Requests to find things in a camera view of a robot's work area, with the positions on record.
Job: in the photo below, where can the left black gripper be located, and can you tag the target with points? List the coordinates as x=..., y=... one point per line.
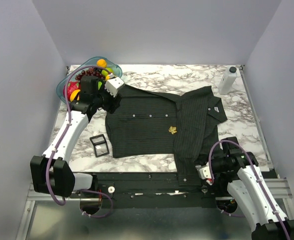
x=112, y=107

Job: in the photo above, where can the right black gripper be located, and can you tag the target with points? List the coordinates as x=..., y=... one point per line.
x=214, y=174

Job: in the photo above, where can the black pinstriped shirt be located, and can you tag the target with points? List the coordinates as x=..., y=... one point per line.
x=140, y=126

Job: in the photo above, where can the gold brooch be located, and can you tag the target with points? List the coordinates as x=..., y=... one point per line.
x=172, y=130

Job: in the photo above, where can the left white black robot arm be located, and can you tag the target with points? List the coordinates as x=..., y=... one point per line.
x=62, y=140

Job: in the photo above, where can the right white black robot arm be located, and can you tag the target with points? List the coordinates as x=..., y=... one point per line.
x=250, y=191

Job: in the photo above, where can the green apple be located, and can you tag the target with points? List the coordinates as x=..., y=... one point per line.
x=99, y=85

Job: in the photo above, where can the green lime fruit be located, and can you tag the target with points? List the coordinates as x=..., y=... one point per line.
x=107, y=71

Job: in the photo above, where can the dark red grape bunch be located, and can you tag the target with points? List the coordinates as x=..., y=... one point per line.
x=92, y=72

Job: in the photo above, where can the orange yellow round fruit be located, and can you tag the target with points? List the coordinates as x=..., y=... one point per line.
x=75, y=95

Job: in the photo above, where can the pink dragon fruit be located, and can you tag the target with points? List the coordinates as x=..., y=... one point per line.
x=71, y=87

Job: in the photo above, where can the small orange fruit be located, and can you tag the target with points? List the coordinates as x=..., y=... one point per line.
x=101, y=63

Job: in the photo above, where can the teal transparent fruit bowl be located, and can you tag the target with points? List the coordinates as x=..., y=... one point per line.
x=60, y=89

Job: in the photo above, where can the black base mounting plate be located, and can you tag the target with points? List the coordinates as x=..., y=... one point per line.
x=139, y=190

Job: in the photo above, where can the white bottle black cap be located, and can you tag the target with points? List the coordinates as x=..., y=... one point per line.
x=227, y=80

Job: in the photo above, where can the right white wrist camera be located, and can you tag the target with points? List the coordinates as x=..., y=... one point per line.
x=205, y=173

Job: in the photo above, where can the aluminium rail frame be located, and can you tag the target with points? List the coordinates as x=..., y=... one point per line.
x=43, y=219

